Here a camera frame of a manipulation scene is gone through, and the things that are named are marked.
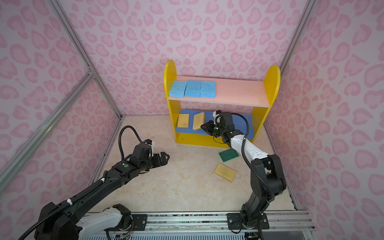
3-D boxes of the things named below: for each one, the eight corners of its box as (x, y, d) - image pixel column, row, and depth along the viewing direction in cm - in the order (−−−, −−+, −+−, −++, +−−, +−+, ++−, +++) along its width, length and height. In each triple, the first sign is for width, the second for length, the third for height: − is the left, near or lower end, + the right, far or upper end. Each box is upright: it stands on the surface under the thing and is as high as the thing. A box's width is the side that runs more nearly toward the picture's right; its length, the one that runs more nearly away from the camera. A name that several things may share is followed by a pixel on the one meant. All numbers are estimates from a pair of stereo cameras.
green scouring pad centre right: (223, 162, 96) (224, 160, 94) (219, 154, 100) (219, 152, 98) (237, 156, 99) (238, 154, 97) (233, 149, 102) (233, 147, 100)
